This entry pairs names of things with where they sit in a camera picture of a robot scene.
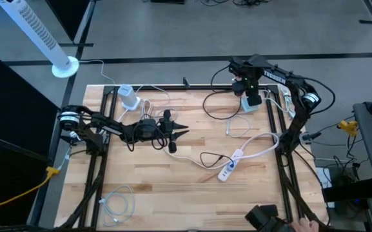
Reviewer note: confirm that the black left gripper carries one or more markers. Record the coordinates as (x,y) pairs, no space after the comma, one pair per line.
(166,129)

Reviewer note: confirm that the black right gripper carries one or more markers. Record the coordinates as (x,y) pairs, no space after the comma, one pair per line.
(248,88)

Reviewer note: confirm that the white tower power strip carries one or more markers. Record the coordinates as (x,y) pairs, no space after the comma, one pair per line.
(125,92)

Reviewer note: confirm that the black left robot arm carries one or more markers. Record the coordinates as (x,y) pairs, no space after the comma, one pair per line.
(108,126)

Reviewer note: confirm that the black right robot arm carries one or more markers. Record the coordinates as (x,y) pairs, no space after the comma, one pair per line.
(297,106)

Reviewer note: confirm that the mint green cube socket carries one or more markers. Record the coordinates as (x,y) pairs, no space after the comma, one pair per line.
(245,108)

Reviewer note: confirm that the small black clamp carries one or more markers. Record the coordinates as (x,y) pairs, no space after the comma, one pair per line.
(186,83)

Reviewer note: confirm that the yellow plug connector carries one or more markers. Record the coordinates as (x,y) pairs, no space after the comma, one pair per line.
(347,125)

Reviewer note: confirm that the white paper sheet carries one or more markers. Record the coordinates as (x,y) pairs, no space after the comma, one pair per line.
(324,180)

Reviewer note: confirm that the black box on floor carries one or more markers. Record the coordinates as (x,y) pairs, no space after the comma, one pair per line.
(342,175)

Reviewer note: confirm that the person's hand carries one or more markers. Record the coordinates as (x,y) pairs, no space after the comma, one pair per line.
(308,225)

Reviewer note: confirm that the large black partition panel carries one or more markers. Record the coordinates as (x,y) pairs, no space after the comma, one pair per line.
(5,96)

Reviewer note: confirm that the white tower fan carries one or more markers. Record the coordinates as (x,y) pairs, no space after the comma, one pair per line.
(32,27)

